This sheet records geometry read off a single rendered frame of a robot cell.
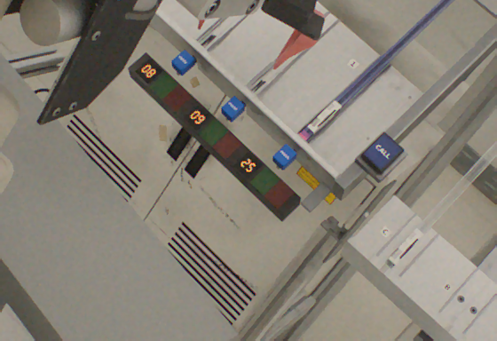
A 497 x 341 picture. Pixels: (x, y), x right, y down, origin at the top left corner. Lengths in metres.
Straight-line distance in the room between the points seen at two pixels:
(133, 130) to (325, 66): 0.63
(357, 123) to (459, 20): 1.95
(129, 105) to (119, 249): 0.78
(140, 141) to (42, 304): 0.91
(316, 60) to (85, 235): 0.48
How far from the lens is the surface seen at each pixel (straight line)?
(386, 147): 1.40
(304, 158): 1.44
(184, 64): 1.48
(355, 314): 2.50
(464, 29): 3.38
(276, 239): 1.88
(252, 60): 1.49
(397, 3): 3.46
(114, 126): 2.03
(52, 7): 0.81
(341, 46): 1.51
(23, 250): 1.19
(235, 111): 1.45
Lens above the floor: 1.40
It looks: 31 degrees down
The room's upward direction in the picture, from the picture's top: 35 degrees clockwise
